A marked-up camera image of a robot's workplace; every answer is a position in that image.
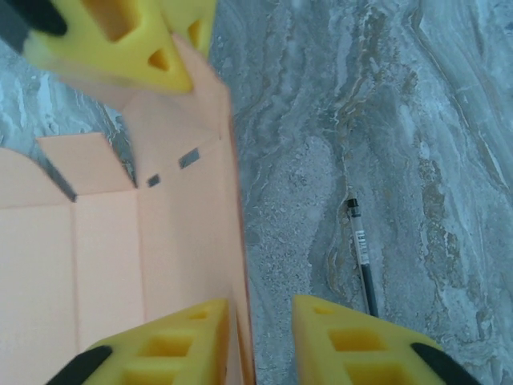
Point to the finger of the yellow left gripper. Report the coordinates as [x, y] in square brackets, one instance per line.
[192, 20]
[88, 48]

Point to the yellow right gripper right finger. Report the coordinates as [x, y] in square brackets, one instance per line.
[360, 353]

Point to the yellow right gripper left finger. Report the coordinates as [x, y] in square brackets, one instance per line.
[168, 353]

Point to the clear black pen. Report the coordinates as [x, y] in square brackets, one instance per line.
[362, 248]

